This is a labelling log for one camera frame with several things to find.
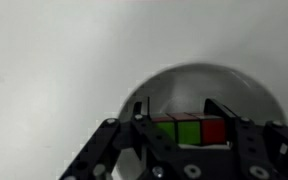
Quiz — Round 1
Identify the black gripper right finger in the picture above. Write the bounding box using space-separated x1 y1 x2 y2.
203 97 288 180

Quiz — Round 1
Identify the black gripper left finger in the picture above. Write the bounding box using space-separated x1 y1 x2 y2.
58 96 180 180

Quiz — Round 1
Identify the multicoloured rubik's cube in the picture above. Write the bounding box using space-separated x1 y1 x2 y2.
150 111 228 147

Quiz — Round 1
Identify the white bowl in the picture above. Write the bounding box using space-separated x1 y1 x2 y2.
115 62 288 180

